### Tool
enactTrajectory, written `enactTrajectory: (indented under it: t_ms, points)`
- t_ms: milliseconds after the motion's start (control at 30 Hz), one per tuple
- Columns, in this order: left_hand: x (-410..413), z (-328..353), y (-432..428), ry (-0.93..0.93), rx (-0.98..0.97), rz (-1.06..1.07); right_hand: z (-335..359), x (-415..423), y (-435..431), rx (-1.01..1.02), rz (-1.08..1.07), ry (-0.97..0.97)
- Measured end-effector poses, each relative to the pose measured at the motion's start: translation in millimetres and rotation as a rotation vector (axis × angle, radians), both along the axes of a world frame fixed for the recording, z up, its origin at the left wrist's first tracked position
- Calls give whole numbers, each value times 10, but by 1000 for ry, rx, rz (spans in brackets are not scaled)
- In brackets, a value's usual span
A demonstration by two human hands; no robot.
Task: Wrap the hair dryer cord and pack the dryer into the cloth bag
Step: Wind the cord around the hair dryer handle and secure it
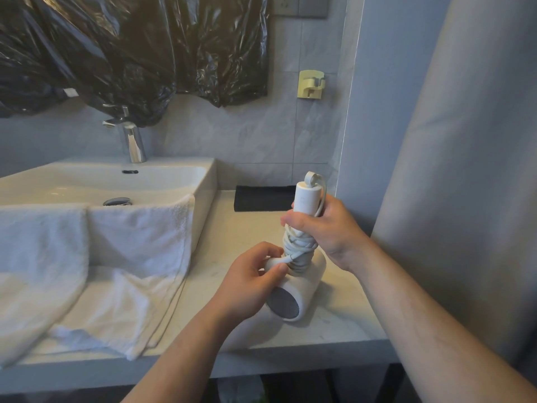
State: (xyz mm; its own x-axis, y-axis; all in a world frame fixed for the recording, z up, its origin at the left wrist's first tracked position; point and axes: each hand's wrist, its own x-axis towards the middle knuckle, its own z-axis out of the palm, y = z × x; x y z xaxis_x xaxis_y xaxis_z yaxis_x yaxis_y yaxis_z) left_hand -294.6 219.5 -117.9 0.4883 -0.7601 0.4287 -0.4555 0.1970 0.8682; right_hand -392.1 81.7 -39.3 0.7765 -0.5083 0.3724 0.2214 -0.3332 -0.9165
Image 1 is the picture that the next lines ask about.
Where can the black tray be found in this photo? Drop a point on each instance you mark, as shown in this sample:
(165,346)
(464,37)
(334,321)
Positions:
(262,199)

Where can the person's left hand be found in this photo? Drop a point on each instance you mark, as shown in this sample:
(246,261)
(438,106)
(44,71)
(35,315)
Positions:
(243,289)

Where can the person's right forearm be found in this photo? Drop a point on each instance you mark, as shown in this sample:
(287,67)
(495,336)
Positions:
(444,331)

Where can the white shower curtain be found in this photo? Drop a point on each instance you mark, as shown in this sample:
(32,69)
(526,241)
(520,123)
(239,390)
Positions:
(474,184)

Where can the person's left forearm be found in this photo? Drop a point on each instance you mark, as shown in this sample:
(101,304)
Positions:
(176,360)

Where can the black plastic sheet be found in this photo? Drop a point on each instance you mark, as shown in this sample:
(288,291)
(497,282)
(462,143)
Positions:
(147,50)

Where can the white tape piece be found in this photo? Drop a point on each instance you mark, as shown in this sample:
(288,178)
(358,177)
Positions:
(70,92)

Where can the chrome faucet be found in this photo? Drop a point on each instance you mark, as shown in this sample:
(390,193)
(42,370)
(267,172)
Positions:
(135,146)

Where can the white sink basin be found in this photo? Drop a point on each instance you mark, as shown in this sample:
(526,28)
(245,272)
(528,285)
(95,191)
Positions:
(126,180)

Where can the white towel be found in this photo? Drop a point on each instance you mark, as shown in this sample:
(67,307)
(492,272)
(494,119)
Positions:
(63,268)

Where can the yellow wall holder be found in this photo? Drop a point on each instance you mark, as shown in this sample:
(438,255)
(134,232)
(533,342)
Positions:
(305,90)

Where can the white hair dryer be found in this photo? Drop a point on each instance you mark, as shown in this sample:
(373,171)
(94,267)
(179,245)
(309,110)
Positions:
(306,285)

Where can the person's right hand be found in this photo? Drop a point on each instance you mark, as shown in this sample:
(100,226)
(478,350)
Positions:
(335,235)

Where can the grey wall power socket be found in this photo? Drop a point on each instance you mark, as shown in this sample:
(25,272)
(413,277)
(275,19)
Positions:
(287,4)

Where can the chrome sink drain plug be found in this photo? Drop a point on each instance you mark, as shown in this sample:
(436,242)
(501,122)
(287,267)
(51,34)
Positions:
(118,201)

